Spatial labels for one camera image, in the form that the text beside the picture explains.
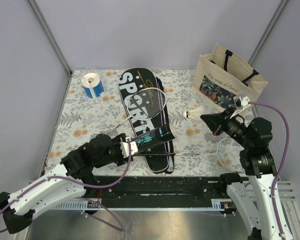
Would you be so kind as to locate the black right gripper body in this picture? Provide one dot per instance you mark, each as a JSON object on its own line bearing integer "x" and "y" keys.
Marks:
{"x": 234, "y": 128}

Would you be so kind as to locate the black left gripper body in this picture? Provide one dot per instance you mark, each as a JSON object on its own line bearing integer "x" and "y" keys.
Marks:
{"x": 115, "y": 153}

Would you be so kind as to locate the white feather shuttlecock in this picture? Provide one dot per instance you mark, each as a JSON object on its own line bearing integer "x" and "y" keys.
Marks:
{"x": 194, "y": 113}
{"x": 193, "y": 104}

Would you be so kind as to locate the black teal shuttlecock tube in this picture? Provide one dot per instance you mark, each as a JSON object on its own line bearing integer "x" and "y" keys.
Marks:
{"x": 153, "y": 138}

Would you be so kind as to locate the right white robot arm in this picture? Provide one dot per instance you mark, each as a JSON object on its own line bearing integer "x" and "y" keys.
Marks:
{"x": 263, "y": 217}

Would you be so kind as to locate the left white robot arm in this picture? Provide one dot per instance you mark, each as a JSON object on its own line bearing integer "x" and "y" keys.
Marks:
{"x": 70, "y": 179}

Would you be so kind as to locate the white badminton racket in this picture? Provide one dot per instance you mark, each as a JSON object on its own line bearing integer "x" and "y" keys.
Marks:
{"x": 144, "y": 105}

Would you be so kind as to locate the clear tube lid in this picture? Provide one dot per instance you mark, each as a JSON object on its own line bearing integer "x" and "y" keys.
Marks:
{"x": 173, "y": 131}

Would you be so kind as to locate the beige floral tote bag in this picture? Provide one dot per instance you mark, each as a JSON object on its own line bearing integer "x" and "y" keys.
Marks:
{"x": 222, "y": 75}

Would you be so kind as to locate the floral patterned table cloth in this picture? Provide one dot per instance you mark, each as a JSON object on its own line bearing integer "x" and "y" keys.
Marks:
{"x": 82, "y": 118}

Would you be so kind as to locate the black racket cover bag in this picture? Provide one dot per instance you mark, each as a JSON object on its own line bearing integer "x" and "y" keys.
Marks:
{"x": 131, "y": 81}

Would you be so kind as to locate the blue white tape roll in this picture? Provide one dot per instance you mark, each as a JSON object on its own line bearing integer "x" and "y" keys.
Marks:
{"x": 92, "y": 85}

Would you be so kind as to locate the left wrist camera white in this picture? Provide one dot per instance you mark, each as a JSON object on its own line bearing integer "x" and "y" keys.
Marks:
{"x": 128, "y": 148}

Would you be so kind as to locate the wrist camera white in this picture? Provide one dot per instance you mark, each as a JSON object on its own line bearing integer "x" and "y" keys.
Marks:
{"x": 241, "y": 103}
{"x": 128, "y": 148}

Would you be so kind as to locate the black handled badminton racket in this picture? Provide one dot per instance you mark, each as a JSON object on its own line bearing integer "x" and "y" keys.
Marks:
{"x": 227, "y": 153}

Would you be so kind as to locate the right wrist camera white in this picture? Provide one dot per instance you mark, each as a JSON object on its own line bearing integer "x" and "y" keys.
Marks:
{"x": 241, "y": 103}

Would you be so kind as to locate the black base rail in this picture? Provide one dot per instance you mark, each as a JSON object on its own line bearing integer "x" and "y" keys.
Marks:
{"x": 161, "y": 192}

